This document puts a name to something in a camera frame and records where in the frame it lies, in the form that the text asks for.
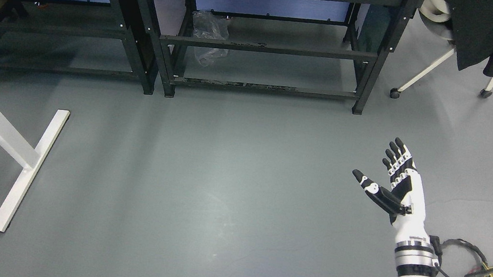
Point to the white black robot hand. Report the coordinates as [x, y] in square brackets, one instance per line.
[405, 201]

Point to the clear plastic bag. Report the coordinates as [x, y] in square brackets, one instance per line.
[208, 25]

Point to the black metal shelf right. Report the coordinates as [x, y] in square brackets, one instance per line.
[315, 48]

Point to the black jacket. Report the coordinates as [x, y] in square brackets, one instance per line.
[472, 22]

